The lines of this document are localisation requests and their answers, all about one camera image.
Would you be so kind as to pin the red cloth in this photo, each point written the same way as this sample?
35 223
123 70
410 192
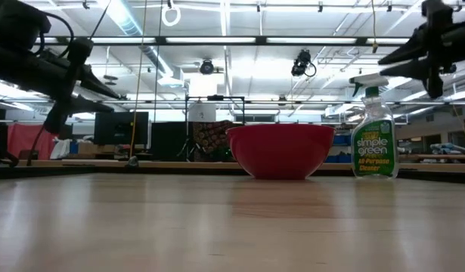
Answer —
26 140

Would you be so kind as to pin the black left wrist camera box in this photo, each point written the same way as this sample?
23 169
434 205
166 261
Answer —
16 22

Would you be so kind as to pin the blue storage bins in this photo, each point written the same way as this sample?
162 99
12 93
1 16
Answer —
341 140

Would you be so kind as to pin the black monitor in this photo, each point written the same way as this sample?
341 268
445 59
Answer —
120 128

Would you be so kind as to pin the thin black overhead rail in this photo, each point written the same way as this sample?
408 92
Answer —
311 102

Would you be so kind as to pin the white cylinder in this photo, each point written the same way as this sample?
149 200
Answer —
202 112

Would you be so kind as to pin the round black ceiling lamp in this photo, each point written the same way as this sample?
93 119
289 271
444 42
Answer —
206 67

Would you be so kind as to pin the white bag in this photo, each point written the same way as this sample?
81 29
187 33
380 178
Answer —
62 148

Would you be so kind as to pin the black metal frame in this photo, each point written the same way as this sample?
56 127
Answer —
215 99

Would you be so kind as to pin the cardboard box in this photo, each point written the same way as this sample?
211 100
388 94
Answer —
89 148

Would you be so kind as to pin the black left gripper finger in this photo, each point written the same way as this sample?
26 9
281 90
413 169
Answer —
98 85
90 106

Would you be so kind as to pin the black ceiling camera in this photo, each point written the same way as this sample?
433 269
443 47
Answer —
302 62

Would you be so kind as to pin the patterned cloth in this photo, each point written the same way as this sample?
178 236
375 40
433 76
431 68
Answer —
211 140

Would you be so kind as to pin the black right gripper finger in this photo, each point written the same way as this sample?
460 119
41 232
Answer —
413 70
410 47

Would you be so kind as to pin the black panel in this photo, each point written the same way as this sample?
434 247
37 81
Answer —
168 141

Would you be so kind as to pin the large red bowl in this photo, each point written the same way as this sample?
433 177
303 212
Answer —
281 151

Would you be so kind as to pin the green cleaner spray bottle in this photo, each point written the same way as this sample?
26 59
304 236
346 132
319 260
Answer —
374 147

